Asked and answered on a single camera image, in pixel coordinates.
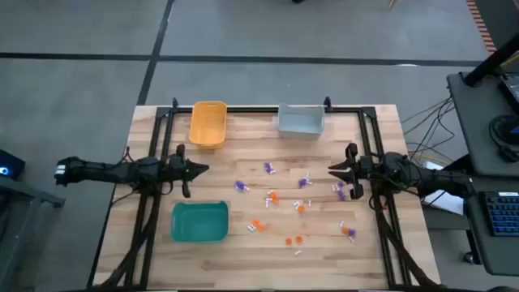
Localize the yellow floor cable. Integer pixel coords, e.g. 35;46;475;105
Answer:
403;97;455;137

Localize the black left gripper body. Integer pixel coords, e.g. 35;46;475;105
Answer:
161;144;195;200

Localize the white plastic basket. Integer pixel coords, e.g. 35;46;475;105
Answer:
277;102;326;142

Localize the dark grey desk with pole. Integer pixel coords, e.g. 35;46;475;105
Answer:
446;71;519;178

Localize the white paper sheet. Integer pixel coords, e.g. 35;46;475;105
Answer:
421;188;465;216

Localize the black coiled cable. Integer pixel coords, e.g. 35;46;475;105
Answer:
488;114;519;148

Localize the black stand pole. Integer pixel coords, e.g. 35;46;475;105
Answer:
463;34;519;88

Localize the dark grey keyboard desk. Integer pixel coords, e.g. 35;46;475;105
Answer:
460;174;519;277

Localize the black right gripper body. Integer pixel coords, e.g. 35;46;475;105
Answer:
344;142;382;201

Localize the black mat orange striped edge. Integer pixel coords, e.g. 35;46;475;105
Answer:
465;0;519;56

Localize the black backlit keyboard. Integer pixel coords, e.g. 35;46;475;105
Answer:
483;191;519;238

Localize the black aluminium table frame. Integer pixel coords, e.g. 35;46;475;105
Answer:
87;96;445;292

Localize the orange plastic basket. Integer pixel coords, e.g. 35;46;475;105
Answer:
188;100;228;150

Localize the teal plastic basket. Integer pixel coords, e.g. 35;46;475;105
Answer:
169;200;230;244

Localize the grey metal bench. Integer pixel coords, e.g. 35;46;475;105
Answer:
0;174;67;292

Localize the black floor cable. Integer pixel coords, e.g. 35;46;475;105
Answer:
405;97;457;163

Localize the black box with blue light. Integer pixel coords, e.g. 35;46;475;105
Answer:
0;148;26;183

